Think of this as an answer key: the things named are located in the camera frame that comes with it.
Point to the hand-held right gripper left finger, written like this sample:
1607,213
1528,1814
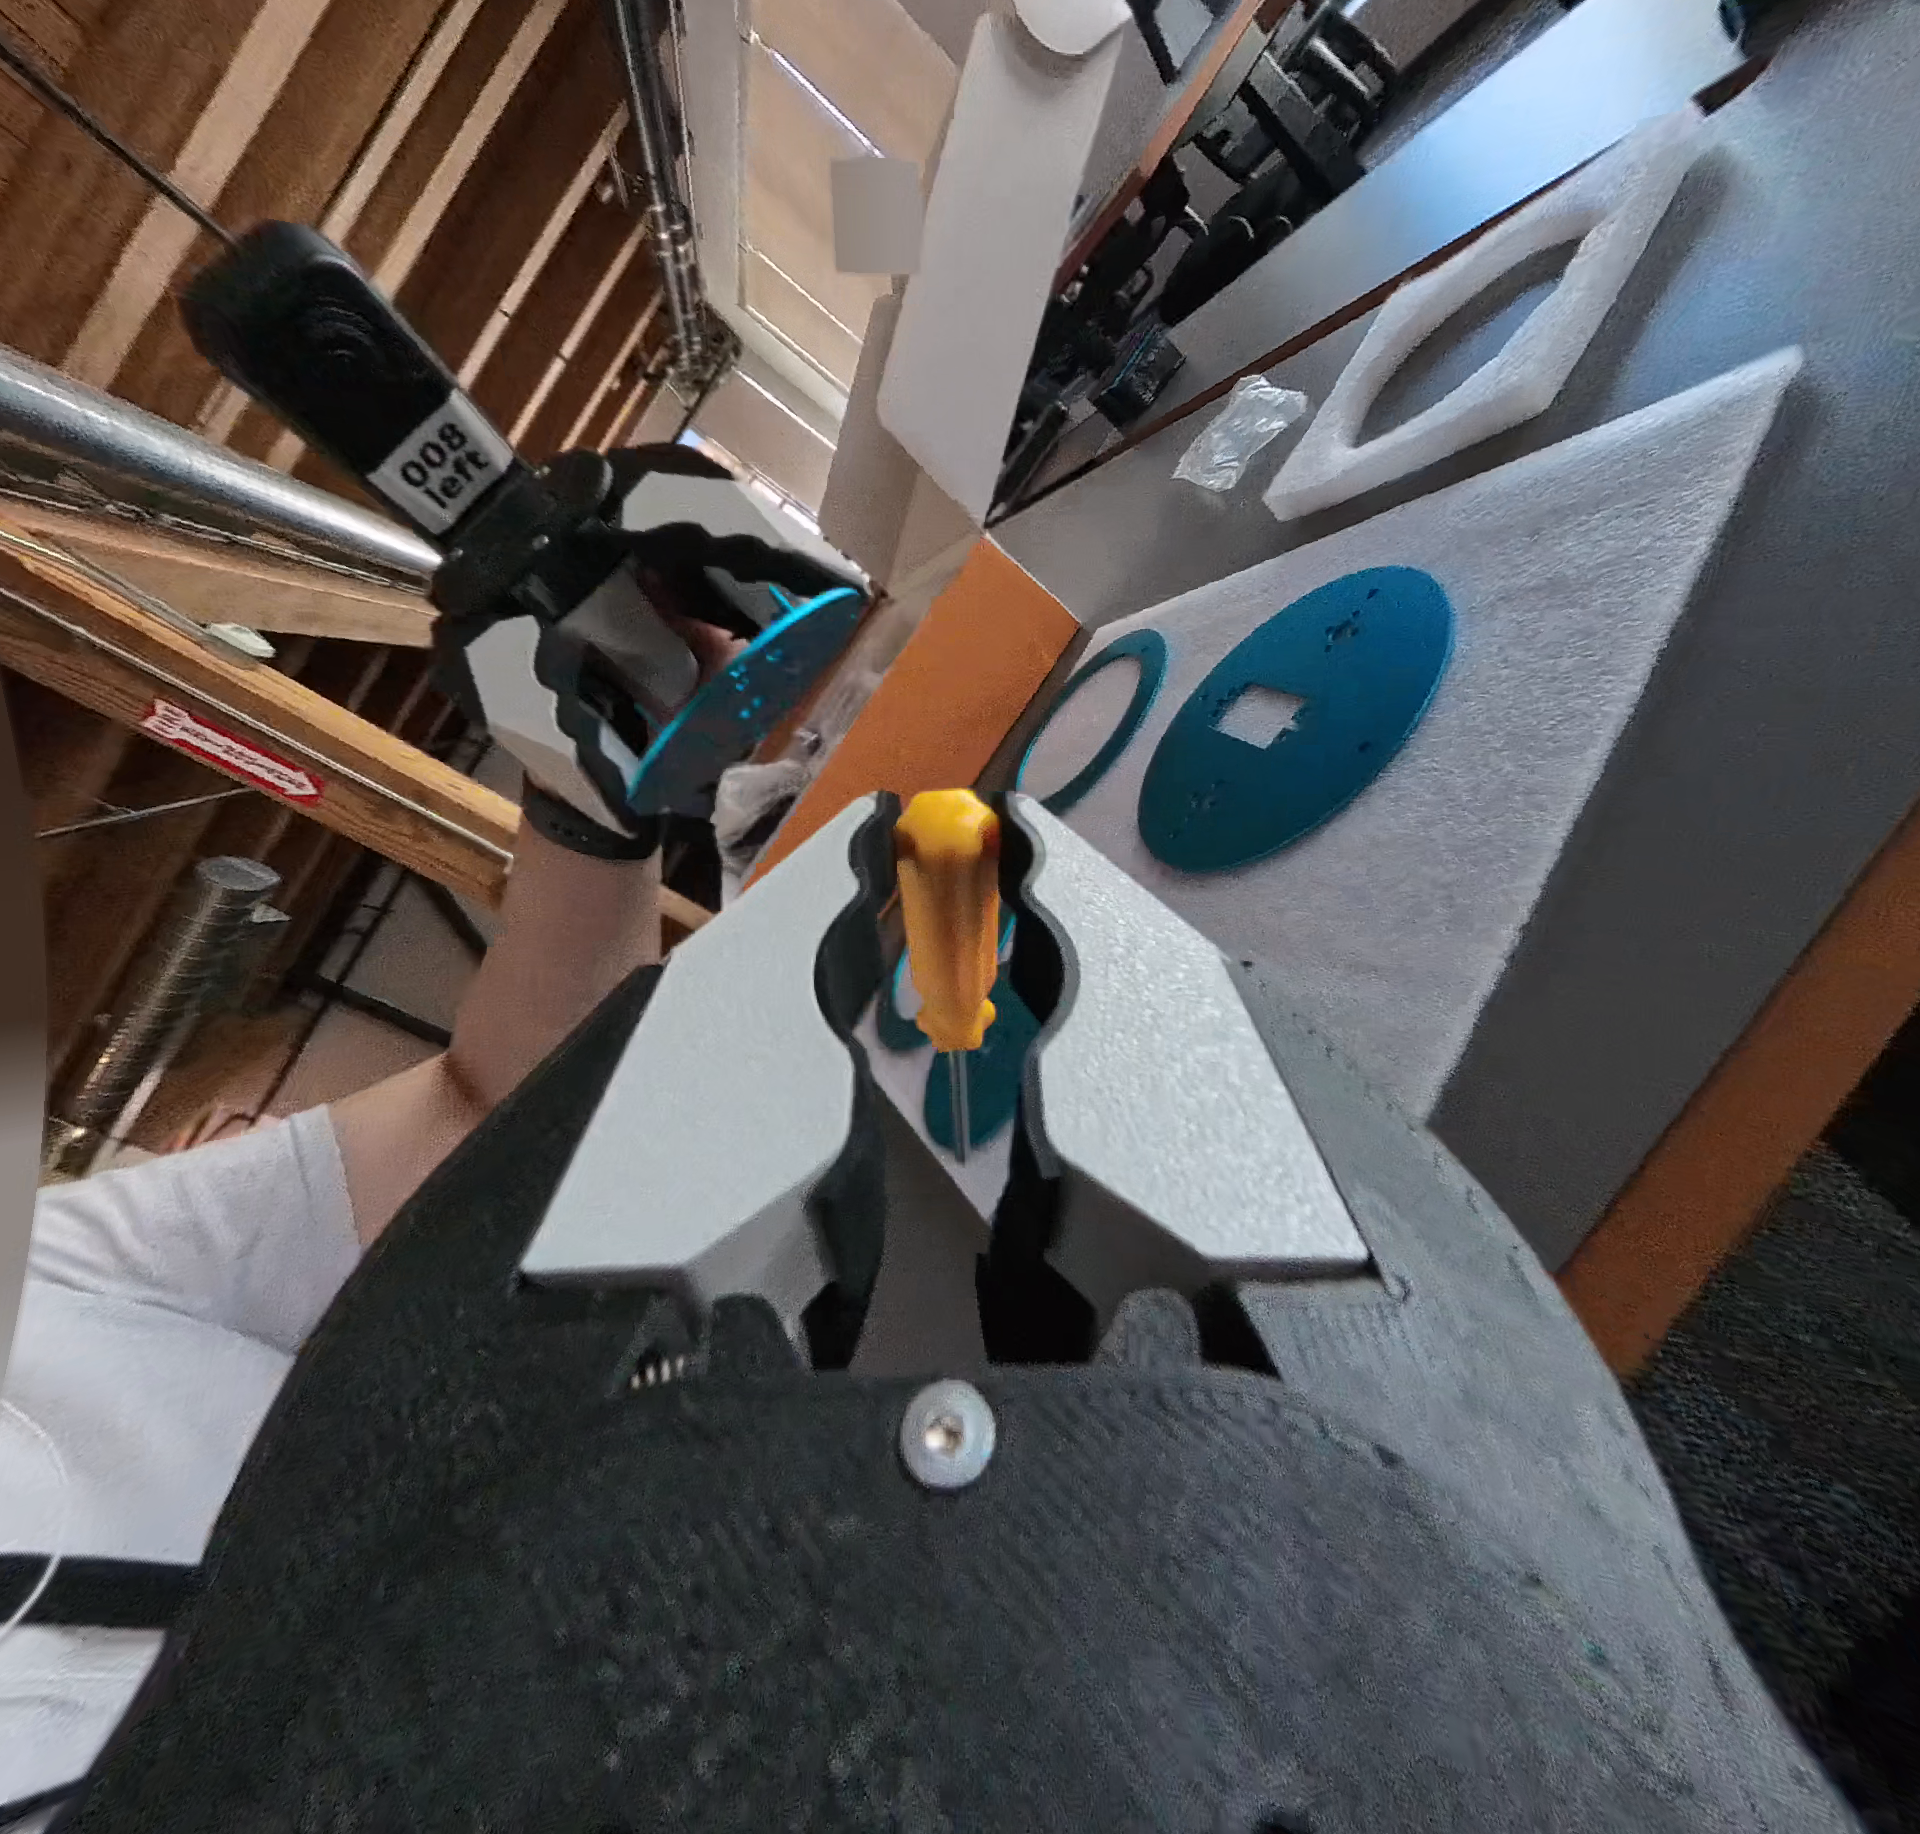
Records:
705,1100

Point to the teal disc with rectangular hole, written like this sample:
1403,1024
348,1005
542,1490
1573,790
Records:
1351,723

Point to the clear plastic bag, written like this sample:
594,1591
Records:
1246,433

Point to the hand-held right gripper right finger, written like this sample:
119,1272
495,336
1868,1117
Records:
1186,1100

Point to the person's left forearm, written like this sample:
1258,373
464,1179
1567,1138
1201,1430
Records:
555,951

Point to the person's white shirt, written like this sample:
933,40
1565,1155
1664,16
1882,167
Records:
152,1340

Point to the white foam sheet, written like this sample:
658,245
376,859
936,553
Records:
1574,544

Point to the corrugated metal duct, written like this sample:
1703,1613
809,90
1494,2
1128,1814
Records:
197,951

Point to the dark grey desk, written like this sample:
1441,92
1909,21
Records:
1800,663

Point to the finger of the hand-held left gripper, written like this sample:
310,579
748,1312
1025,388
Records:
518,696
705,502

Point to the small blue round plate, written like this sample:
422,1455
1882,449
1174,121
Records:
750,678

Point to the person's left hand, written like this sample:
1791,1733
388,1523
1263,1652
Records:
710,656

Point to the white foam frame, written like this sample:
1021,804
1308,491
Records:
1336,461

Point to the red and white sign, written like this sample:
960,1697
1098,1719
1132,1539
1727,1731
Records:
232,752

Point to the metal conduit pipes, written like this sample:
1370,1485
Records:
662,184

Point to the wood edged grey table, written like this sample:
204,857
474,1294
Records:
1502,140

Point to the shiny silver duct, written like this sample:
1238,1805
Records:
152,461

